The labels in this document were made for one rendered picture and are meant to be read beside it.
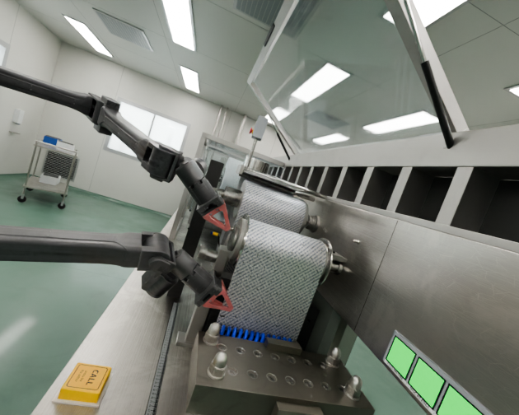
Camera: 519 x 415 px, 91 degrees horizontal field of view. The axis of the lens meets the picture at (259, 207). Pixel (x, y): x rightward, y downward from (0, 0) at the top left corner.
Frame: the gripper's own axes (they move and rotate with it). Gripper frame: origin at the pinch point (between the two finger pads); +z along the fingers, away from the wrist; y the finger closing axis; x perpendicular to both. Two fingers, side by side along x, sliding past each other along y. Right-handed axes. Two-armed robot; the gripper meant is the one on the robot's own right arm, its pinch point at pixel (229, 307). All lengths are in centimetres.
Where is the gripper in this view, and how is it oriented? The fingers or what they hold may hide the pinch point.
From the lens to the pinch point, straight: 72.4
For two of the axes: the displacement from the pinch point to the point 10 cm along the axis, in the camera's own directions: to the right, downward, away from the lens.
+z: 6.6, 7.1, 2.5
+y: 1.9, 1.7, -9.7
